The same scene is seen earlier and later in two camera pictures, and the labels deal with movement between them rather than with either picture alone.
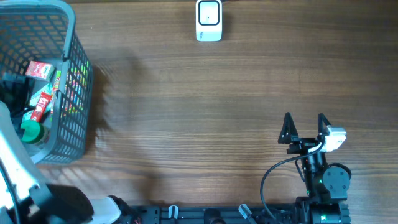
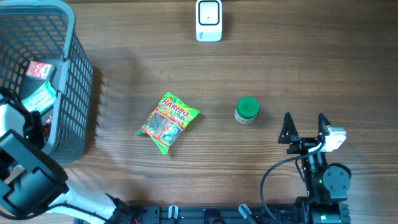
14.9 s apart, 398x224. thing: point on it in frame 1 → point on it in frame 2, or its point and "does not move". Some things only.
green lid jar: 35,133 → 247,110
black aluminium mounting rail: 225,214 does not move
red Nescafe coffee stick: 41,106 → 47,127
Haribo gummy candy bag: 76,83 → 167,121
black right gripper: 301,143 does not move
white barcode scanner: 209,20 does not move
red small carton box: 43,70 does not move
